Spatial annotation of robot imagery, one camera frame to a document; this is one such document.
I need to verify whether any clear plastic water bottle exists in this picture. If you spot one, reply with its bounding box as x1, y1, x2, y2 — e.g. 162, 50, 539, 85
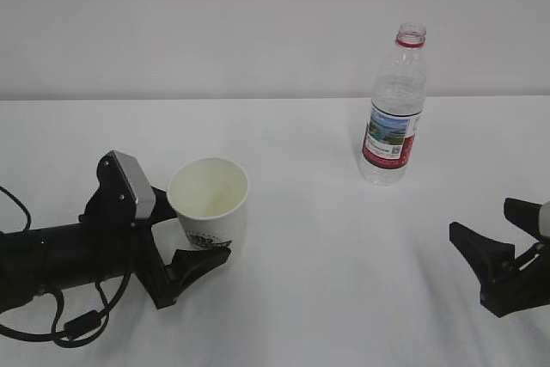
358, 22, 427, 186

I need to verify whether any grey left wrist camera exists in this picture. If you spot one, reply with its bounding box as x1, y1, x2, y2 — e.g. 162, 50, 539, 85
97, 150, 156, 220

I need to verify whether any white paper coffee cup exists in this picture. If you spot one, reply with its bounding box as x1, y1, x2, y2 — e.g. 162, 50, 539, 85
167, 156, 249, 254

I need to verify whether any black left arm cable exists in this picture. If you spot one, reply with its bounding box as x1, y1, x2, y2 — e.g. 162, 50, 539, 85
0, 186, 134, 346

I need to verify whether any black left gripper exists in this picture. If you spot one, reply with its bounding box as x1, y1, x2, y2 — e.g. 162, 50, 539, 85
78, 183, 231, 309

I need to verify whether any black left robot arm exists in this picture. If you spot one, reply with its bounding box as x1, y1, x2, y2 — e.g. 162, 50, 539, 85
1, 183, 231, 311

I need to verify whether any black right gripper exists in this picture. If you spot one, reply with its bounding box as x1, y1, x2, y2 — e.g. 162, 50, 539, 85
449, 198, 549, 316

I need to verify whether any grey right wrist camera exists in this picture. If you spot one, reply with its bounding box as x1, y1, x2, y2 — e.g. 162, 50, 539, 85
538, 201, 550, 239

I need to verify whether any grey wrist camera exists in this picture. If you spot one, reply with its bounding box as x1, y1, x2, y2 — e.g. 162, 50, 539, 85
97, 150, 156, 220
538, 201, 550, 239

